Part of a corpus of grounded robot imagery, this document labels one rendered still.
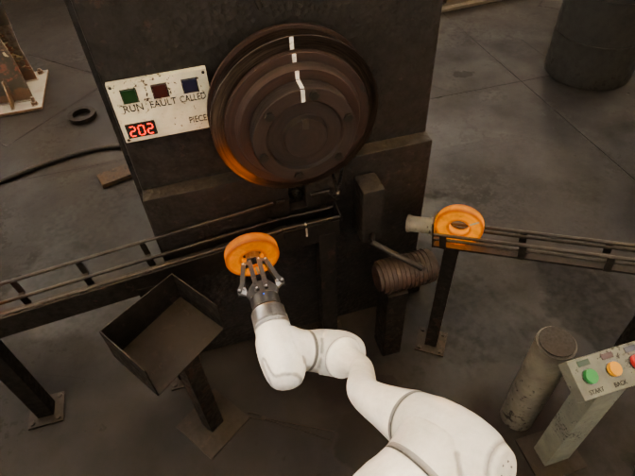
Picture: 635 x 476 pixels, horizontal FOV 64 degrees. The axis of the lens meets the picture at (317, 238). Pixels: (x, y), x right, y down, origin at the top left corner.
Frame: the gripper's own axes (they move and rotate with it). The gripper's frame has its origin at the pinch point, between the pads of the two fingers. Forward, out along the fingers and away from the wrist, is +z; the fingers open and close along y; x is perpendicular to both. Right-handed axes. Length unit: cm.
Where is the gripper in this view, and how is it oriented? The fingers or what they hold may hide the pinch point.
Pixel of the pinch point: (251, 251)
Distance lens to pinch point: 144.3
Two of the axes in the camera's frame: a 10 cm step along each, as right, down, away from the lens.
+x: -0.3, -6.5, -7.6
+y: 9.6, -2.3, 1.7
